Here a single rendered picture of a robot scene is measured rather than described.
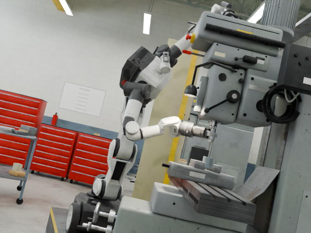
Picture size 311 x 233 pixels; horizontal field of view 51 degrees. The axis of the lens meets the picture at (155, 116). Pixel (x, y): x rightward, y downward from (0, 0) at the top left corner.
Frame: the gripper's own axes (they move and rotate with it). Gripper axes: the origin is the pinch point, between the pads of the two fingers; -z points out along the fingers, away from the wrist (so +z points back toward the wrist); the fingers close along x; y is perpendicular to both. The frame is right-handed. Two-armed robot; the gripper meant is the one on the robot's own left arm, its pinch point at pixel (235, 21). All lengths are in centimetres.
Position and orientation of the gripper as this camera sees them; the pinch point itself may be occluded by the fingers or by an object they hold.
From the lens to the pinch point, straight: 207.7
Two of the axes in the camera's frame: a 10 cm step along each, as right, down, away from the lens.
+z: -2.0, -4.9, 8.5
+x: -9.0, -2.4, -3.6
